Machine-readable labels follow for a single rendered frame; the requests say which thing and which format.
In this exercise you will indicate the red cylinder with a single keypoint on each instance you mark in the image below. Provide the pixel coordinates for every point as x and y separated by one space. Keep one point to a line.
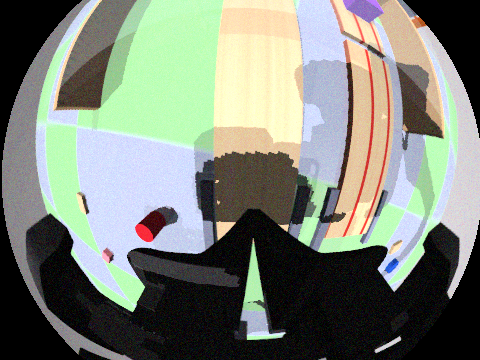
150 226

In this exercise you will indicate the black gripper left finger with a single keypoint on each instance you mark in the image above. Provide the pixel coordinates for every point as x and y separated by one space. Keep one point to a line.
218 273

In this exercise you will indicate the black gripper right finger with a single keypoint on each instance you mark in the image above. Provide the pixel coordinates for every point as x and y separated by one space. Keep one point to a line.
290 270

